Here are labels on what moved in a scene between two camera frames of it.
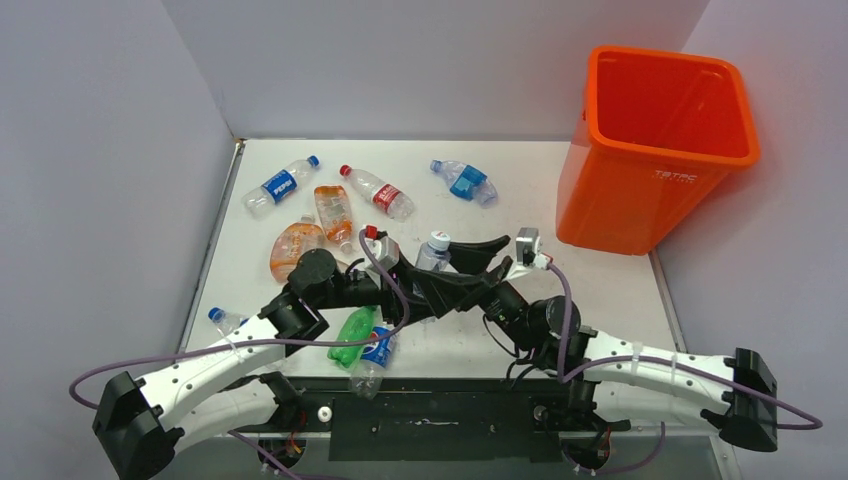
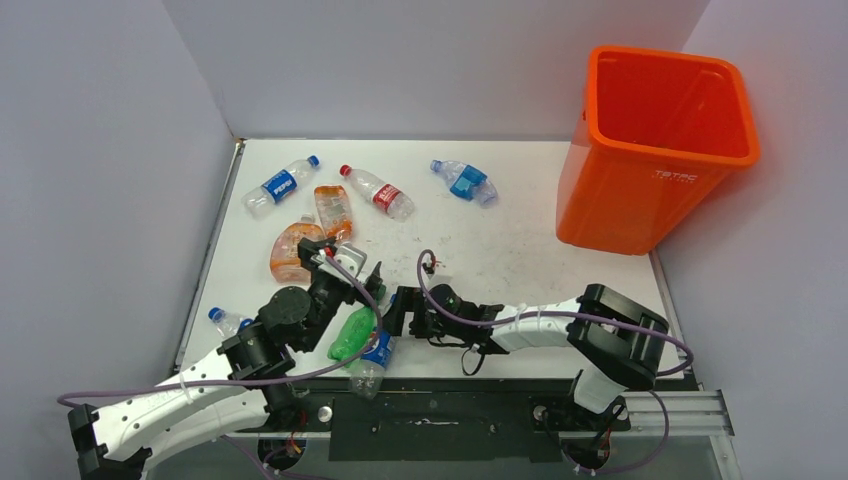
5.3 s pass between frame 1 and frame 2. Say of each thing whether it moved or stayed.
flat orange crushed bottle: stayed
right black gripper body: moved
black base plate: stayed
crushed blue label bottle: stayed
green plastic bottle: stayed
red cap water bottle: stayed
